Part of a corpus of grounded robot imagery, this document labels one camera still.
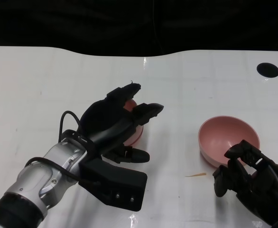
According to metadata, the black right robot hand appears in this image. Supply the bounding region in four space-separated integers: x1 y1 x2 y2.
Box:
212 139 278 223

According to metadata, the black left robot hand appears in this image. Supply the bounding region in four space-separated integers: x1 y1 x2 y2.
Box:
78 83 165 164

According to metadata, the pink plastic bowl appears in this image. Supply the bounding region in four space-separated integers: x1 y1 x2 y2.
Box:
198 115 260 168
127 125 144 147
123 99 143 145

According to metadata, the black backdrop curtain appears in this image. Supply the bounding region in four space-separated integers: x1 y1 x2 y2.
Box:
0 0 278 58

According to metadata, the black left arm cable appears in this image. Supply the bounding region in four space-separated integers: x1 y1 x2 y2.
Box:
25 110 94 183

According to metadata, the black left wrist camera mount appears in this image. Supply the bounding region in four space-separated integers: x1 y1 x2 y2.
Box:
78 158 148 211

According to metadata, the black round cable grommet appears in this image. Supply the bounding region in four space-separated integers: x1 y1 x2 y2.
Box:
256 63 278 77

